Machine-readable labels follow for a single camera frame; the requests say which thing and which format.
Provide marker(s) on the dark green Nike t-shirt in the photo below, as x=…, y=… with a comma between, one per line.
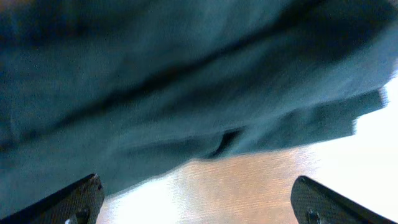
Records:
x=133, y=89

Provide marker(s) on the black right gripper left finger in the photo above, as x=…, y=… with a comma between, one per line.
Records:
x=79, y=202

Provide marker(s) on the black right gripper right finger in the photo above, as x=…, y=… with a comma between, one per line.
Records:
x=314, y=203

